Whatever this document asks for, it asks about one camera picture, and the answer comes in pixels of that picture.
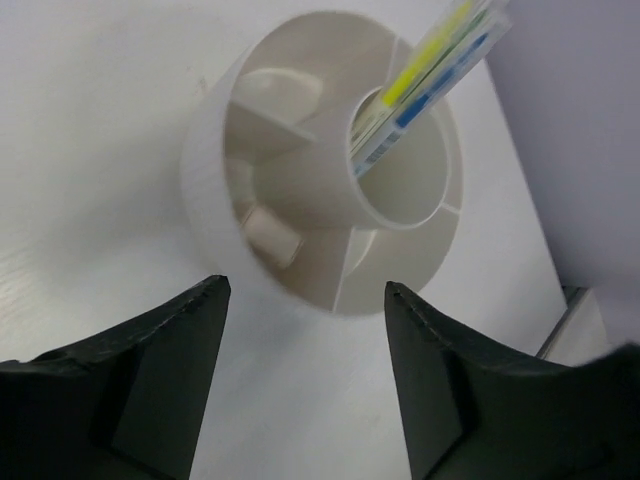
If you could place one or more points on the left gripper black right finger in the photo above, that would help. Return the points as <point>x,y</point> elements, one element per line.
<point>474,408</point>

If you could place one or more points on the white round divided container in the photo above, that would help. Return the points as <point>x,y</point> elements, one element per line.
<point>274,131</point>

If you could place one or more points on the silver green pen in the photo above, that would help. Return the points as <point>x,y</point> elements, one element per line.
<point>450,45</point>

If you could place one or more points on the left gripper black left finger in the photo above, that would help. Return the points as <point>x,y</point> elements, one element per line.
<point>126,403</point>

